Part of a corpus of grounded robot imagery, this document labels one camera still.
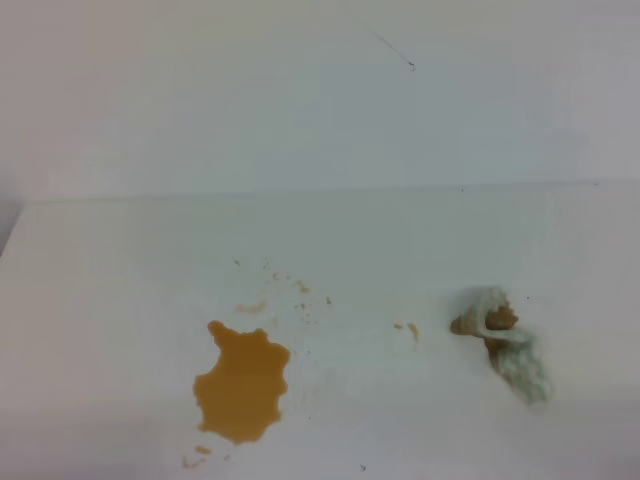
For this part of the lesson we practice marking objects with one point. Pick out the green stained rag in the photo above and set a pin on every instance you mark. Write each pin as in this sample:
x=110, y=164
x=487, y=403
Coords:
x=513, y=351

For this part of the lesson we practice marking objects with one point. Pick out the brown coffee puddle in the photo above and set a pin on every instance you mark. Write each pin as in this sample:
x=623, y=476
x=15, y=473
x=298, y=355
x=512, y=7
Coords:
x=239, y=396

